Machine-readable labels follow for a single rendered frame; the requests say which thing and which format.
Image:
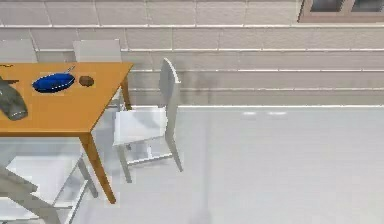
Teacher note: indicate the white chair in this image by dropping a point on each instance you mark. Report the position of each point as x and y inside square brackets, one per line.
[146, 125]
[96, 50]
[40, 180]
[16, 50]

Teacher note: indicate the orange wooden table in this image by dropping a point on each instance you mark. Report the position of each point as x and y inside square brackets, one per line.
[66, 110]

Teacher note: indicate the brown framed window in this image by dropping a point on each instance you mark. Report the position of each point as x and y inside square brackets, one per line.
[343, 10]

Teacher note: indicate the brown round object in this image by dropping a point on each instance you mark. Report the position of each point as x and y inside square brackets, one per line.
[86, 81]

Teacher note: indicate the blue pan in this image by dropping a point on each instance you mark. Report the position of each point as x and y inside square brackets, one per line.
[53, 82]

